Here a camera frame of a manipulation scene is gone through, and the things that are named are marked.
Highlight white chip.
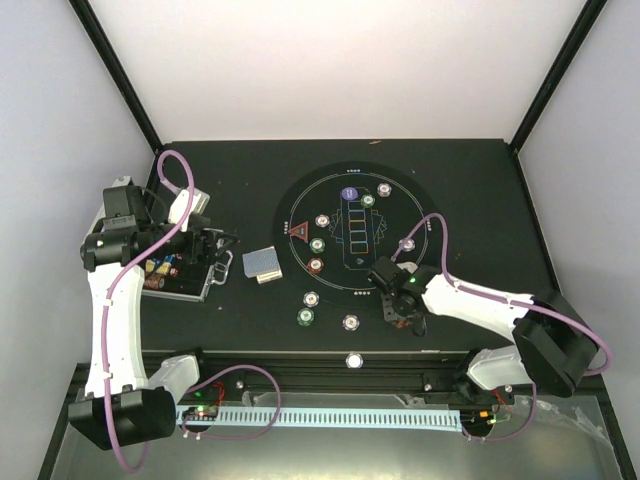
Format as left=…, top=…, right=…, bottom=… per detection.
left=345, top=352, right=364, bottom=369

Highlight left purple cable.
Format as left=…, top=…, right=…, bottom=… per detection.
left=99, top=149, right=281, bottom=474

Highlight blue playing card deck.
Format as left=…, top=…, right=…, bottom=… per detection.
left=242, top=246, right=280, bottom=278

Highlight round black poker mat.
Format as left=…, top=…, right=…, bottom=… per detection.
left=273, top=162, right=442, bottom=309

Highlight green poker chip stack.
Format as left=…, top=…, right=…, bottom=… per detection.
left=296, top=307, right=315, bottom=327

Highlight blue poker chip stack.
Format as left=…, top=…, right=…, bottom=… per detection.
left=342, top=315, right=360, bottom=332

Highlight white slotted cable duct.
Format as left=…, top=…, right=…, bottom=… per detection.
left=176, top=406, right=462, bottom=433

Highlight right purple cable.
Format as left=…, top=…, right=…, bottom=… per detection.
left=392, top=212, right=614, bottom=444

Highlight aluminium poker chip case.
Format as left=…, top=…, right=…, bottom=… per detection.
left=142, top=230, right=235, bottom=302

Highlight red triangular dealer button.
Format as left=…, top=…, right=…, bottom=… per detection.
left=287, top=221, right=309, bottom=243

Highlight purple round blind button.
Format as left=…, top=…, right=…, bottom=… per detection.
left=341, top=186, right=360, bottom=202

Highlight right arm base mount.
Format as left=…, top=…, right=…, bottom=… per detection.
left=422, top=370, right=515, bottom=437

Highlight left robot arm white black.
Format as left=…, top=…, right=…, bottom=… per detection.
left=68, top=184, right=237, bottom=450

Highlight purple cable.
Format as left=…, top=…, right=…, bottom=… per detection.
left=392, top=212, right=614, bottom=444
left=99, top=149, right=281, bottom=474

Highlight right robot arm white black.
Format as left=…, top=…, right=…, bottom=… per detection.
left=368, top=257, right=599, bottom=403

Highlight chips inside case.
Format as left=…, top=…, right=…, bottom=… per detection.
left=144, top=255, right=180, bottom=290

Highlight white card box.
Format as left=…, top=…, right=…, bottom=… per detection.
left=256, top=269, right=283, bottom=285

